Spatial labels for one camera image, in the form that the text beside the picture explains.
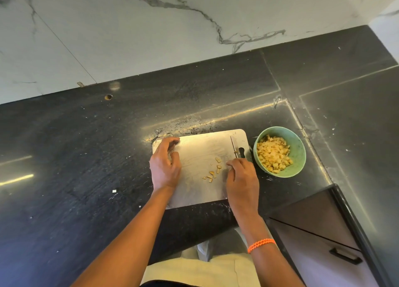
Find scattered yellow peel scraps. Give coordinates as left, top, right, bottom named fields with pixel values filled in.
left=202, top=156, right=223, bottom=183

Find person's right forearm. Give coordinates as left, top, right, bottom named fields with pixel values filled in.
left=231, top=213, right=307, bottom=287

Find black drawer handle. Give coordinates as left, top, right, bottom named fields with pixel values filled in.
left=329, top=247, right=363, bottom=266

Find person's left forearm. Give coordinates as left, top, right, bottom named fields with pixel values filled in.
left=70, top=186, right=179, bottom=287

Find heap of diced yellow cubes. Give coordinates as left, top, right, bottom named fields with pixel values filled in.
left=256, top=135, right=294, bottom=174

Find orange braided bracelet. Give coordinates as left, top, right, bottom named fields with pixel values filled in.
left=247, top=238, right=277, bottom=254

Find beige trousers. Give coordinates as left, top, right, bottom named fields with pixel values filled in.
left=140, top=227, right=275, bottom=287

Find green bowl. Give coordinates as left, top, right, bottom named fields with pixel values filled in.
left=253, top=126, right=307, bottom=179

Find grey cabinet drawer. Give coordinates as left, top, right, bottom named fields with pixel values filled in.
left=265, top=184, right=399, bottom=287

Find person's right hand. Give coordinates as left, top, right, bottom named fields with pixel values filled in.
left=225, top=158, right=260, bottom=219

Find steel cutting board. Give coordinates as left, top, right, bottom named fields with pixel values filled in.
left=152, top=129, right=252, bottom=210

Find kitchen knife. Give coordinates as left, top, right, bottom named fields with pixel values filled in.
left=230, top=135, right=240, bottom=159

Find person's left hand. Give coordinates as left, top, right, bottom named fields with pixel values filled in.
left=149, top=136, right=182, bottom=194

